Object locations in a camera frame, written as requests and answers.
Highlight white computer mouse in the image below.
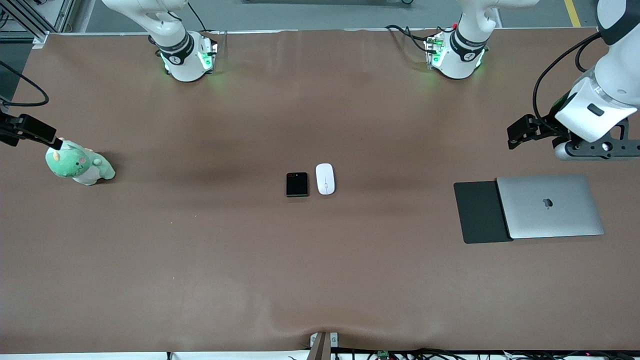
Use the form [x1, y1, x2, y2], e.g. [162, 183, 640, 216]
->
[315, 163, 336, 196]

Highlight black flip phone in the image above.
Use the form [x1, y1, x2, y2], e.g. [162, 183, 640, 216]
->
[286, 172, 309, 198]

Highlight black mouse pad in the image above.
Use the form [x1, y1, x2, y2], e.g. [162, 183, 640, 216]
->
[453, 181, 514, 245]

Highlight green dinosaur plush toy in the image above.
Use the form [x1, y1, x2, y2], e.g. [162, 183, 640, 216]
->
[45, 138, 116, 187]

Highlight silver closed laptop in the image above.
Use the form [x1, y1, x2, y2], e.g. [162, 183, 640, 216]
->
[496, 174, 605, 240]

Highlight brown table cover mat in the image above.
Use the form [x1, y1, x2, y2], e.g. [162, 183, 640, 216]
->
[0, 27, 640, 354]

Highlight black left arm wrist cable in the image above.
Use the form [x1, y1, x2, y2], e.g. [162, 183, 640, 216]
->
[531, 31, 608, 124]

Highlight black arm wrist cable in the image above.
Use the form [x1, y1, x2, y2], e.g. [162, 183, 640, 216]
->
[0, 61, 50, 107]
[531, 31, 608, 124]

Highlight black right arm wrist cable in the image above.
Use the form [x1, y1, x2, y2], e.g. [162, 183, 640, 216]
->
[0, 61, 50, 107]

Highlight black left arm base cables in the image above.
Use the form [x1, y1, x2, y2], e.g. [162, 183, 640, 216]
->
[385, 22, 456, 55]

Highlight black right arm base cable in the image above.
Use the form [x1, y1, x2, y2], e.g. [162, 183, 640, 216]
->
[187, 0, 209, 34]

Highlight grey metal bracket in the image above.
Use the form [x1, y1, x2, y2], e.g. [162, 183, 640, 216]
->
[309, 331, 339, 349]

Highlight brown mounting post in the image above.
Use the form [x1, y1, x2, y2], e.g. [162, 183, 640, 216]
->
[307, 332, 332, 360]

